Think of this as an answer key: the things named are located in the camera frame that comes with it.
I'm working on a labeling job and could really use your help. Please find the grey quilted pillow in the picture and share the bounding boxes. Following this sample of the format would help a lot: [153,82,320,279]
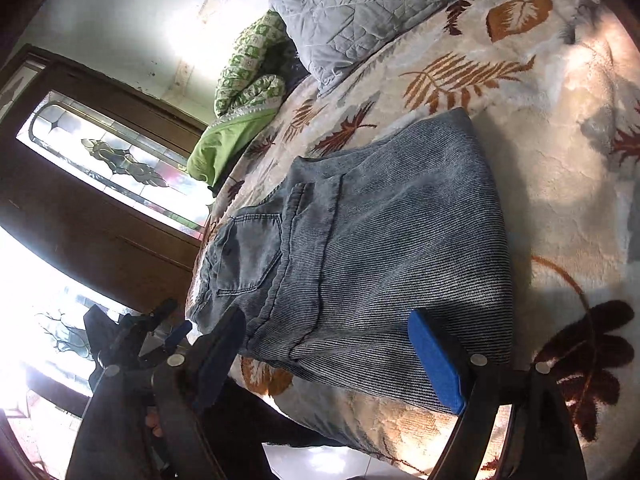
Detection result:
[269,0,526,98]

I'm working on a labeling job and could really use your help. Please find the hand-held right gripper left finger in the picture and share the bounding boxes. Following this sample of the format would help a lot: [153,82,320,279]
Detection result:
[65,305,246,480]

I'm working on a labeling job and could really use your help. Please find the person's left hand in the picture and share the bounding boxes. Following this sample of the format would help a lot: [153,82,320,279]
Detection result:
[144,407,168,437]

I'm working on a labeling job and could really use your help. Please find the lime green cloth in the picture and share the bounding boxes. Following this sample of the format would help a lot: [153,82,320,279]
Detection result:
[186,107,276,186]

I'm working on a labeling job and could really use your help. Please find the grey-blue denim pants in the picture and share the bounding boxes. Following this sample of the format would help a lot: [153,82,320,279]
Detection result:
[186,107,516,413]

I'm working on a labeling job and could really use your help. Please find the wooden door with stained glass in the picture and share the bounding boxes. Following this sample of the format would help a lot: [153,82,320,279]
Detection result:
[0,45,216,411]

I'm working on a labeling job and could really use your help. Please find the dark blue cloth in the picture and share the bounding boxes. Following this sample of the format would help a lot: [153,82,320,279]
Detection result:
[260,35,312,92]

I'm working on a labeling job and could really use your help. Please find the leaf-print plush blanket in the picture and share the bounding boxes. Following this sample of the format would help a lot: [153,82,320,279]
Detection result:
[185,0,640,480]

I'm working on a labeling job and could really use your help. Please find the green patterned quilt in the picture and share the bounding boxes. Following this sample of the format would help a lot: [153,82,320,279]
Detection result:
[214,10,301,118]

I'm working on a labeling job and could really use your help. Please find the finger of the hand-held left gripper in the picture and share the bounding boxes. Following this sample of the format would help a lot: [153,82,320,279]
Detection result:
[135,299,179,331]
[162,320,194,354]

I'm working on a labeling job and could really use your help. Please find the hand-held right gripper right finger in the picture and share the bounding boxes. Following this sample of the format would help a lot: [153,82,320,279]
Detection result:
[407,308,588,480]

